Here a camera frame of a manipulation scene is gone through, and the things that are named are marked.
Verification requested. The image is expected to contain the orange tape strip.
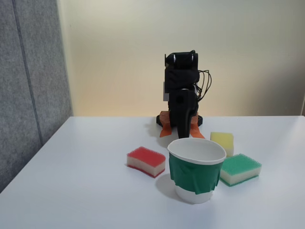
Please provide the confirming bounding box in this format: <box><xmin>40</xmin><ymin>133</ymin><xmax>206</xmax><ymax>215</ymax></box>
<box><xmin>189</xmin><ymin>115</ymin><xmax>206</xmax><ymax>140</ymax></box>
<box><xmin>159</xmin><ymin>110</ymin><xmax>173</xmax><ymax>138</ymax></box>

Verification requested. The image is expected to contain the yellow and white sponge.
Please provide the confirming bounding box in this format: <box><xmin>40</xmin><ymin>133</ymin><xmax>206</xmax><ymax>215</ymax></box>
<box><xmin>210</xmin><ymin>132</ymin><xmax>234</xmax><ymax>157</ymax></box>

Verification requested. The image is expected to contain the gray felt partition panel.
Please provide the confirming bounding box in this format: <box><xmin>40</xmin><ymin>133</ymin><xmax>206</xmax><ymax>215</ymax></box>
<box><xmin>0</xmin><ymin>0</ymin><xmax>73</xmax><ymax>194</ymax></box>

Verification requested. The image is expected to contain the black cable bundle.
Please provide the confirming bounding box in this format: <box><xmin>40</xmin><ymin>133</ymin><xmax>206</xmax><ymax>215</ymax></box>
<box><xmin>195</xmin><ymin>69</ymin><xmax>212</xmax><ymax>101</ymax></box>

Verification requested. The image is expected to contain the white paper cup green band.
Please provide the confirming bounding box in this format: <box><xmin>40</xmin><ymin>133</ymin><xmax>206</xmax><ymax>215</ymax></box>
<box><xmin>167</xmin><ymin>137</ymin><xmax>227</xmax><ymax>204</ymax></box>

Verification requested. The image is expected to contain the red and white sponge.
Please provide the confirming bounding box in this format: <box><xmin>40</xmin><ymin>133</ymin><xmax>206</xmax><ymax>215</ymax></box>
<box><xmin>126</xmin><ymin>146</ymin><xmax>166</xmax><ymax>179</ymax></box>

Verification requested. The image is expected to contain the green and white sponge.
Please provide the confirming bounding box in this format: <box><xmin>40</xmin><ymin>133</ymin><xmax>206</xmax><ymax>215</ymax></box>
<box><xmin>219</xmin><ymin>153</ymin><xmax>263</xmax><ymax>187</ymax></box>

